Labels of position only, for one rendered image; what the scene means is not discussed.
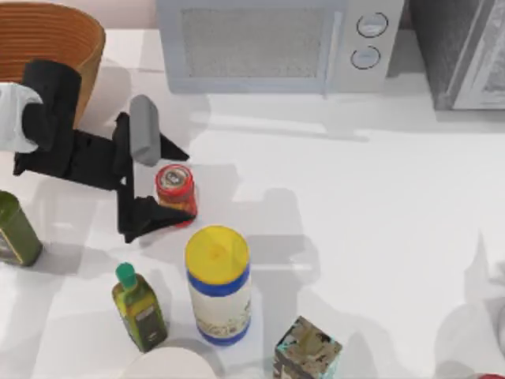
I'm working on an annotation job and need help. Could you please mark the red jar with red lid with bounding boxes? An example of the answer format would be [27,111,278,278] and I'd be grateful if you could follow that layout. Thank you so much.
[154,163,199,229]

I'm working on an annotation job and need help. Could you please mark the white canister with yellow lid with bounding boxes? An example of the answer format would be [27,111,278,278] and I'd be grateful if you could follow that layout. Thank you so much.
[185,225,253,348]

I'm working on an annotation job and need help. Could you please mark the green bottle with green cap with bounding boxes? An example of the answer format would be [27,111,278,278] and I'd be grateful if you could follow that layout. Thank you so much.
[111,261,169,354]

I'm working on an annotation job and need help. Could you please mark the dark green can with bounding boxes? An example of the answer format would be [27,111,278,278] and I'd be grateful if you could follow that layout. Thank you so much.
[0,190,44,268]

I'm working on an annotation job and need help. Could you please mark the brown woven basket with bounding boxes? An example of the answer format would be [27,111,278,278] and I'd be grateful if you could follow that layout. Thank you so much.
[0,2,107,128]

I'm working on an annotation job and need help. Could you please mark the microwave door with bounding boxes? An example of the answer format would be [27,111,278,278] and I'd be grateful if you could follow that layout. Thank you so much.
[156,0,342,96]

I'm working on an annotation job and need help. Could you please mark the white round bowl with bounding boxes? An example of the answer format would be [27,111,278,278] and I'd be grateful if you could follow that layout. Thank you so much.
[122,346,216,379]

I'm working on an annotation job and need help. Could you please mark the teal and brown carton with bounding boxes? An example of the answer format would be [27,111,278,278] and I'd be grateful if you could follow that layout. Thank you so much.
[272,315,344,379]

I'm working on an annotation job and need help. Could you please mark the pale microwave oven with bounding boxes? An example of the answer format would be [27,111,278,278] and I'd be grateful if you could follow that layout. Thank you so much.
[155,0,406,98]

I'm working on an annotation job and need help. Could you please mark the round microwave knob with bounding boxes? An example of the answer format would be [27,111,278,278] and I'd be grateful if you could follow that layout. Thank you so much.
[356,11,390,39]
[350,44,382,71]

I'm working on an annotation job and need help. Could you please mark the grey cabinet with dark inside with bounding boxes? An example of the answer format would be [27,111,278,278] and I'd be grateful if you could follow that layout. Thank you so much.
[409,0,505,112]

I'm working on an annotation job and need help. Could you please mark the microwave door handle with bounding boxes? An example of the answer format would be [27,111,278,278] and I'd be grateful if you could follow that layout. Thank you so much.
[323,10,342,99]

